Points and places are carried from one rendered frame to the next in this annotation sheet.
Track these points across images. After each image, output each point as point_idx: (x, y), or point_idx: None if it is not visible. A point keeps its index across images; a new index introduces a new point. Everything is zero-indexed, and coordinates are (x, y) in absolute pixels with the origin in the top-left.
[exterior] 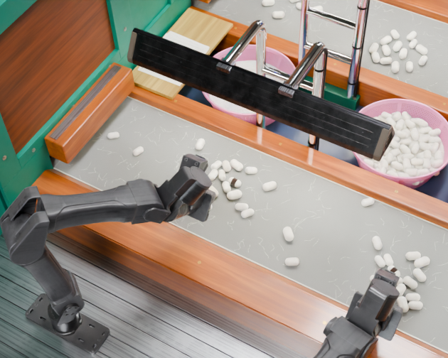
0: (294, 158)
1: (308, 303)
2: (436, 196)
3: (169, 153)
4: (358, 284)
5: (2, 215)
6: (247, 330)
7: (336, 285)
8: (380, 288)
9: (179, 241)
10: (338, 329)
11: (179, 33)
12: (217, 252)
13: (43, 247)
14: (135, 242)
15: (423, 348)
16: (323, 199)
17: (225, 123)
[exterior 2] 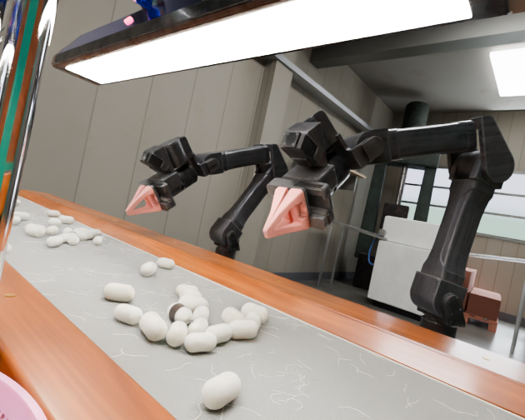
0: (24, 277)
1: (178, 247)
2: None
3: (327, 419)
4: (112, 248)
5: (511, 154)
6: None
7: (134, 253)
8: (175, 139)
9: (303, 295)
10: (215, 152)
11: None
12: (254, 278)
13: (447, 163)
14: (369, 311)
15: (114, 225)
16: (49, 272)
17: (96, 380)
